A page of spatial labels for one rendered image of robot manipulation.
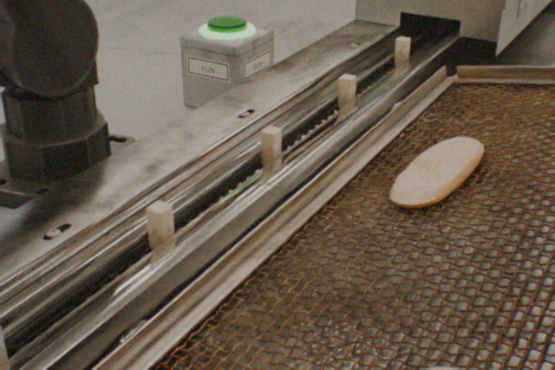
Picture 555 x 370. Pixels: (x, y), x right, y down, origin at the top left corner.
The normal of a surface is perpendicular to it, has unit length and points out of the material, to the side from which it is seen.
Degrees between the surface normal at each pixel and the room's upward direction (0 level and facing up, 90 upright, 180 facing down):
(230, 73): 90
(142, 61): 0
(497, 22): 90
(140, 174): 0
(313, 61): 0
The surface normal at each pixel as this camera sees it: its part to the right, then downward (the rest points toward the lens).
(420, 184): -0.19, -0.83
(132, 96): 0.00, -0.89
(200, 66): -0.51, 0.39
